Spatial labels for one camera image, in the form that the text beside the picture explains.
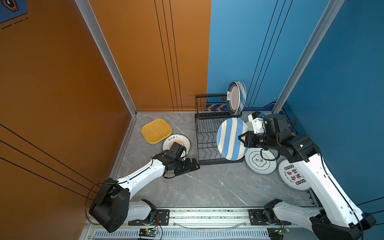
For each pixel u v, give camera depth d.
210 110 1.21
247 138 0.56
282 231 0.70
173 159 0.65
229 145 0.71
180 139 1.03
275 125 0.48
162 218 0.74
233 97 0.99
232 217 0.76
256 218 0.72
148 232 0.70
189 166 0.72
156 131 1.09
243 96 0.83
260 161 0.93
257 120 0.58
